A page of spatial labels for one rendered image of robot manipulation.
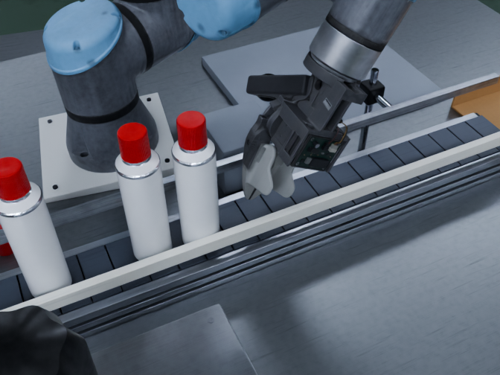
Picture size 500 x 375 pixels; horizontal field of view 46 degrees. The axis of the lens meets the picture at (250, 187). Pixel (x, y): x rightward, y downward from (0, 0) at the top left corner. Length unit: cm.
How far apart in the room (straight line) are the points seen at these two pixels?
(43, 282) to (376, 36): 47
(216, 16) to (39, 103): 64
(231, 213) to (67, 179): 29
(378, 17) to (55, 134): 63
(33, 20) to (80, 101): 238
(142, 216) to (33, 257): 13
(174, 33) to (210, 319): 45
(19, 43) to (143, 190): 75
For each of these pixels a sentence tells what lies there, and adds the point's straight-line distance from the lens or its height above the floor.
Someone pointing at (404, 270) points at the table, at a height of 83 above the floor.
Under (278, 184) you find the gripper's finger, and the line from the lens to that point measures 78.
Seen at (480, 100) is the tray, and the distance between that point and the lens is 120.
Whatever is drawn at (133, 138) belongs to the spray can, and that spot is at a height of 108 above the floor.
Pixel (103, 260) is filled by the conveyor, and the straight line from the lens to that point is 81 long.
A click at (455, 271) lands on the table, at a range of 88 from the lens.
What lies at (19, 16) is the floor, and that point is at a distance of 335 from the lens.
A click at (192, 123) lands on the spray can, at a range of 66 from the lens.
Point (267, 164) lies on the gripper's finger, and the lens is 74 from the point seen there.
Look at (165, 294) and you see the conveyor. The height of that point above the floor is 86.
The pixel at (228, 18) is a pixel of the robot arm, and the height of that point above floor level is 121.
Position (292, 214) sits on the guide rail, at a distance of 80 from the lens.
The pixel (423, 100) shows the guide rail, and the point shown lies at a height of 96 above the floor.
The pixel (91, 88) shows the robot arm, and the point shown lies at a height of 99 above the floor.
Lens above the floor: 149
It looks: 44 degrees down
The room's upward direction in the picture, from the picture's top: straight up
